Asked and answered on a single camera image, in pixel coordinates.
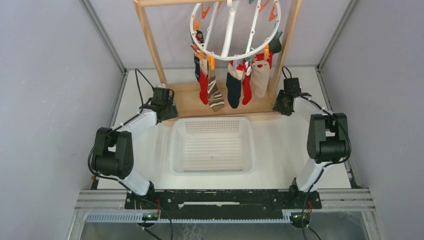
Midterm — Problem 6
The beige reindeer sock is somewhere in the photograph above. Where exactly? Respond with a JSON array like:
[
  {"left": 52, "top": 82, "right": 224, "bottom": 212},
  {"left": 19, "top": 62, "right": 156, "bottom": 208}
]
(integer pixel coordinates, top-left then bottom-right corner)
[{"left": 250, "top": 53, "right": 273, "bottom": 98}]

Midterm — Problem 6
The red sock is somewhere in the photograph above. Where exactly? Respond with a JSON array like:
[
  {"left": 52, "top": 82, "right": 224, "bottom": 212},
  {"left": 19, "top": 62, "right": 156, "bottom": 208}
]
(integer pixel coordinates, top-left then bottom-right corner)
[{"left": 242, "top": 60, "right": 252, "bottom": 105}]

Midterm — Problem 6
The navy sock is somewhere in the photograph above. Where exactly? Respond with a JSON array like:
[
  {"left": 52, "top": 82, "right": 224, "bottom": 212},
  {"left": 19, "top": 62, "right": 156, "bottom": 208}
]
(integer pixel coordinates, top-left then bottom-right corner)
[{"left": 226, "top": 61, "right": 245, "bottom": 109}]

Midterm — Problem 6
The brown striped sock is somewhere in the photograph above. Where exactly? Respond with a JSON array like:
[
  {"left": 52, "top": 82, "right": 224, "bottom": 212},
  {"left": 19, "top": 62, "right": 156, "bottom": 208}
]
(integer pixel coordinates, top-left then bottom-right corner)
[{"left": 207, "top": 64, "right": 225, "bottom": 112}]

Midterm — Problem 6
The white perforated plastic basket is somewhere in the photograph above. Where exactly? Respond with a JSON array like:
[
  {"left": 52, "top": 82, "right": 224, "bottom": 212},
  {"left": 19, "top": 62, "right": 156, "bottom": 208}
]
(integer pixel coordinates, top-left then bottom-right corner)
[{"left": 168, "top": 116, "right": 257, "bottom": 176}]

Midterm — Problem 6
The white round clip hanger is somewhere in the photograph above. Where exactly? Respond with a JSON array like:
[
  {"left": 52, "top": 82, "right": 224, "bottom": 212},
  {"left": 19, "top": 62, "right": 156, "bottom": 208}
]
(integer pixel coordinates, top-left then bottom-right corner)
[{"left": 189, "top": 0, "right": 282, "bottom": 63}]

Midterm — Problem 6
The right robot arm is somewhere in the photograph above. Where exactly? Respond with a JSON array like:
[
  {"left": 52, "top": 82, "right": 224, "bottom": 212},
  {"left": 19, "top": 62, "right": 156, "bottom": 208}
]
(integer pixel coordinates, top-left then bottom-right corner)
[{"left": 273, "top": 77, "right": 352, "bottom": 208}]

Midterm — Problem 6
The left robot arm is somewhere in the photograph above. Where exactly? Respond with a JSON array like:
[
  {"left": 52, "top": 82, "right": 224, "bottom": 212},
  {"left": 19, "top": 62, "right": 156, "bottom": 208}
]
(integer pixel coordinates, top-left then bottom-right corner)
[{"left": 87, "top": 87, "right": 179, "bottom": 209}]

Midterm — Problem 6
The wooden hanger stand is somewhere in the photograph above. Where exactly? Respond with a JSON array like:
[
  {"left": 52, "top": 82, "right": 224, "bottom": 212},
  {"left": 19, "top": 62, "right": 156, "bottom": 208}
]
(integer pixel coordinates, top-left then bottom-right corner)
[{"left": 133, "top": 0, "right": 302, "bottom": 120}]

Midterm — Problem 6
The dark green sock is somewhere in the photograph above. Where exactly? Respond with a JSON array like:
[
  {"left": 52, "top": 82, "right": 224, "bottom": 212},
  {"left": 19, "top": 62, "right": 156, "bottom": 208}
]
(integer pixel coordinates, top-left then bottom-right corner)
[{"left": 268, "top": 30, "right": 283, "bottom": 54}]

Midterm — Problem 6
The black grey sock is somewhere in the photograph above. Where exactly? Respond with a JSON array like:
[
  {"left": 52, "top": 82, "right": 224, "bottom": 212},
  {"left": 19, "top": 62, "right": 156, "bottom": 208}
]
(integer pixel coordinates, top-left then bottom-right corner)
[{"left": 193, "top": 30, "right": 204, "bottom": 82}]

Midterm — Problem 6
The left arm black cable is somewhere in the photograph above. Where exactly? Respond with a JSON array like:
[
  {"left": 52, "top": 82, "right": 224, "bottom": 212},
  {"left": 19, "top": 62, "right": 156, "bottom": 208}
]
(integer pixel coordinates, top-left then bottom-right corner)
[{"left": 87, "top": 68, "right": 176, "bottom": 195}]

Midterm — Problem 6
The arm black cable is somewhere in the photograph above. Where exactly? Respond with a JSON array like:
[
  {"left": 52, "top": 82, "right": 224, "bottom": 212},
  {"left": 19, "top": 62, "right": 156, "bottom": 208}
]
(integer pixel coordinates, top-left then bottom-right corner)
[
  {"left": 87, "top": 68, "right": 176, "bottom": 195},
  {"left": 281, "top": 66, "right": 352, "bottom": 240}
]

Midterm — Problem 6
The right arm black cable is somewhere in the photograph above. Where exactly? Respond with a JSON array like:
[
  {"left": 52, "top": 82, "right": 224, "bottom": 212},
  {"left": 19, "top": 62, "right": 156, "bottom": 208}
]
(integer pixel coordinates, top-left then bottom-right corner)
[{"left": 281, "top": 66, "right": 352, "bottom": 240}]

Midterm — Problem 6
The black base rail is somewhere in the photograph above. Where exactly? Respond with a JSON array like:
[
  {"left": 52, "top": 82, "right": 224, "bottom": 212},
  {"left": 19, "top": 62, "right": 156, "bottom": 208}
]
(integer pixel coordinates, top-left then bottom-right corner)
[{"left": 124, "top": 188, "right": 322, "bottom": 220}]

